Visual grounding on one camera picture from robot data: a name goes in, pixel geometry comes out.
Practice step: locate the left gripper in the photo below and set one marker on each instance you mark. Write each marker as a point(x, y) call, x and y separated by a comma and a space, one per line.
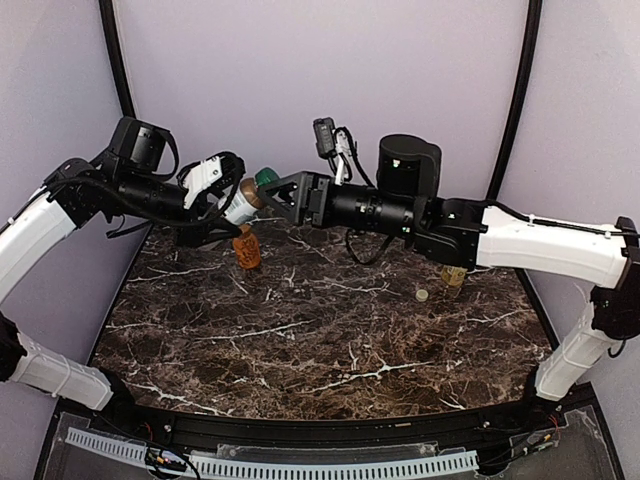
point(198, 220)

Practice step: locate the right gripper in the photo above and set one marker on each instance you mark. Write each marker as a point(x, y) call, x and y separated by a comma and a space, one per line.
point(317, 200)

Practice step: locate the green cap brown bottle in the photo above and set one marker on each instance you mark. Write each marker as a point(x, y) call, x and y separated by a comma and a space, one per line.
point(245, 203)

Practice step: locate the pale cream bottle cap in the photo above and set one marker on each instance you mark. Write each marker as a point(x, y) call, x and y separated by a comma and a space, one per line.
point(422, 295)

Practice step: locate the yellow tea bottle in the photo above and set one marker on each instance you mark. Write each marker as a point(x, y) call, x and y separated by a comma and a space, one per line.
point(454, 278)

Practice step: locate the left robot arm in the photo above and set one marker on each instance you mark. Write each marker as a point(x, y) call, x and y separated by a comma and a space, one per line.
point(122, 180)

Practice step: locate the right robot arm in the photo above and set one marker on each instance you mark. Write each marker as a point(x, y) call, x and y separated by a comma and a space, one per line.
point(470, 233)

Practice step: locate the orange tea bottle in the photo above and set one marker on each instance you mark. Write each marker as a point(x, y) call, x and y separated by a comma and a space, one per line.
point(247, 248)

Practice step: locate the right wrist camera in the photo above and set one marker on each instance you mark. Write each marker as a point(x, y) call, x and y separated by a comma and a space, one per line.
point(324, 134)

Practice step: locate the black front rail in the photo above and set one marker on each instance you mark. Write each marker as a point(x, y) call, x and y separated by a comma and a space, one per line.
point(482, 428)

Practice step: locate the white slotted cable duct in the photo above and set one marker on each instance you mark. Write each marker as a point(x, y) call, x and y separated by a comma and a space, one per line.
point(241, 462)

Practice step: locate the left black frame post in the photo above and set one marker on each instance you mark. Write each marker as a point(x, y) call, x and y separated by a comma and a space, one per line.
point(116, 57)

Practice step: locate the black frame post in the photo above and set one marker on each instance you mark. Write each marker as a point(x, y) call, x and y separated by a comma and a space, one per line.
point(523, 73)
point(116, 57)

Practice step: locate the right black frame post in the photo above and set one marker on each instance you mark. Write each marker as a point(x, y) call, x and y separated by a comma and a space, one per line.
point(523, 73)

